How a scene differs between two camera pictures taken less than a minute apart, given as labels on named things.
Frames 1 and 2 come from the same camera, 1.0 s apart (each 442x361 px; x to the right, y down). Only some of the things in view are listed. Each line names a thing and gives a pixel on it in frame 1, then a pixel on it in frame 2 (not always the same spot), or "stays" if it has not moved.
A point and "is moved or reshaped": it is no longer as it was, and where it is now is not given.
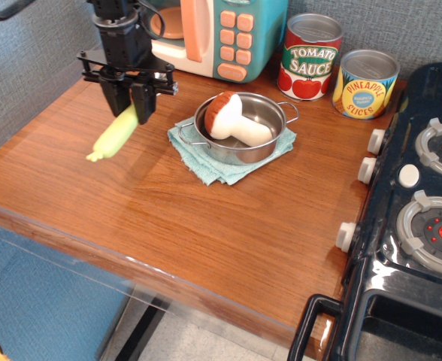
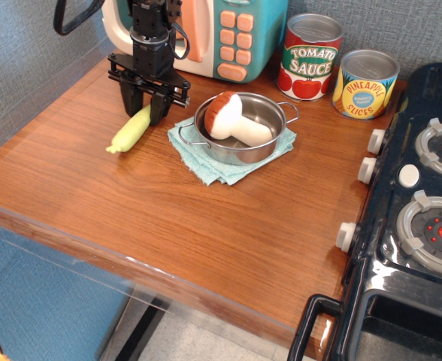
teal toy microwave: (239, 40) stays
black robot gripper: (125, 52) -> (152, 64)
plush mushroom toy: (224, 119) stays
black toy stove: (401, 292) stays
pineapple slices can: (365, 83) stays
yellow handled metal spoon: (116, 136) is moved or reshaped
